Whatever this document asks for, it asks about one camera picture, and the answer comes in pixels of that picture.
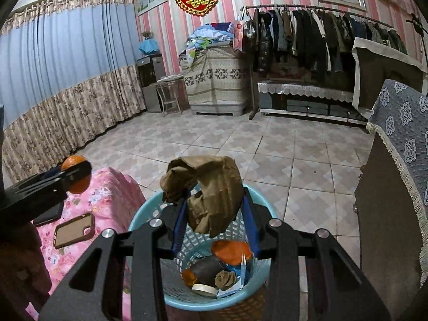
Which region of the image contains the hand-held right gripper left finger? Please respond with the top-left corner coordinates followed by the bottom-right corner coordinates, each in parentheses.
top-left (38, 199), bottom-right (194, 321)

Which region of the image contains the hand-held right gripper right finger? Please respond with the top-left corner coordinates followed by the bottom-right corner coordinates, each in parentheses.
top-left (239, 187), bottom-right (392, 321)

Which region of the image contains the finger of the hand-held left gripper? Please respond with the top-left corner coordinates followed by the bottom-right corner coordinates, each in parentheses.
top-left (39, 165), bottom-right (67, 180)
top-left (58, 161), bottom-right (93, 193)

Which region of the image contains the orange fruit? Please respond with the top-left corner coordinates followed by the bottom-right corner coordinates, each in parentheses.
top-left (62, 154), bottom-right (92, 194)

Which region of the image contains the light blue plastic basket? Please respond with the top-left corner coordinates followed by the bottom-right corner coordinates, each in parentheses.
top-left (128, 182), bottom-right (272, 312)

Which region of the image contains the large brown paper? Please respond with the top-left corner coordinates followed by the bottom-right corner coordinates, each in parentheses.
top-left (159, 155), bottom-right (246, 239)

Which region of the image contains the white printed paper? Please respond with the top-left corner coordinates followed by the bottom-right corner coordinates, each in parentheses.
top-left (217, 253), bottom-right (250, 299)

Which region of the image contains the small orange scrap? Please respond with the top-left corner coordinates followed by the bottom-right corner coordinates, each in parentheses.
top-left (182, 269), bottom-right (198, 287)

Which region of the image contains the black sheet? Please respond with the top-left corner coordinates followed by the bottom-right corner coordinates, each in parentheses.
top-left (190, 256), bottom-right (228, 287)

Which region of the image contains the cream tape roll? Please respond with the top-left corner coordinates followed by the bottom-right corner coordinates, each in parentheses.
top-left (191, 283), bottom-right (219, 298)

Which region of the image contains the person's left forearm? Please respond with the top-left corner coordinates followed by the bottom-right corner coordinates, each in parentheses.
top-left (0, 222), bottom-right (54, 321)

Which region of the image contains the black phone case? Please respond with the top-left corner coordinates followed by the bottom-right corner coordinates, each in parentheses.
top-left (32, 201), bottom-right (65, 227)

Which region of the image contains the brown phone case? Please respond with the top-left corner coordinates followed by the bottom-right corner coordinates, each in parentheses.
top-left (53, 212), bottom-right (96, 250)

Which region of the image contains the blue and floral curtain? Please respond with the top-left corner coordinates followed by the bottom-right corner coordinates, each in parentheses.
top-left (0, 0), bottom-right (148, 183)

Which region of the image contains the grey water dispenser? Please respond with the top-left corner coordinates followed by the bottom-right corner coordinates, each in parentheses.
top-left (136, 55), bottom-right (166, 114)

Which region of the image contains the small metal table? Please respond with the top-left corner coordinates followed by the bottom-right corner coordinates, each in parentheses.
top-left (149, 74), bottom-right (186, 117)

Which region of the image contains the low stand with lace cover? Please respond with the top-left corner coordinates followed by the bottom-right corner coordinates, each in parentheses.
top-left (257, 79), bottom-right (369, 125)

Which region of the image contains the brown wooden cabinet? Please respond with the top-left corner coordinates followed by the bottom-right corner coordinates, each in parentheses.
top-left (354, 130), bottom-right (428, 321)

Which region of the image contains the blue covered bottle with plant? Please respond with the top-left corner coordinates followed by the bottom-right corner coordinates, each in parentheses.
top-left (138, 31), bottom-right (161, 57)

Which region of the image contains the cloth covered cabinet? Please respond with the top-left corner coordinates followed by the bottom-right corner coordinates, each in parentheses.
top-left (181, 45), bottom-right (250, 116)

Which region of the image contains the grey floral fringed cloth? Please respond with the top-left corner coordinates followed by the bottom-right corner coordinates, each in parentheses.
top-left (366, 78), bottom-right (428, 208)

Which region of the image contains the pile of folded bedding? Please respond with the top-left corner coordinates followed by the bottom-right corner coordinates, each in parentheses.
top-left (179, 22), bottom-right (240, 68)

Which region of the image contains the hanging red white bag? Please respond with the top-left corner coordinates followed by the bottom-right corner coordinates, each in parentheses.
top-left (233, 10), bottom-right (252, 53)

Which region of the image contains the clothes rack with clothes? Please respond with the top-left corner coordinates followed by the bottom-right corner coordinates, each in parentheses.
top-left (241, 4), bottom-right (409, 121)

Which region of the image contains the cloth covered television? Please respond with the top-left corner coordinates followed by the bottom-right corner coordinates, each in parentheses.
top-left (351, 37), bottom-right (428, 112)

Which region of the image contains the long landscape wall picture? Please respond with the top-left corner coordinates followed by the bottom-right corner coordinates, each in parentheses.
top-left (136, 0), bottom-right (169, 17)

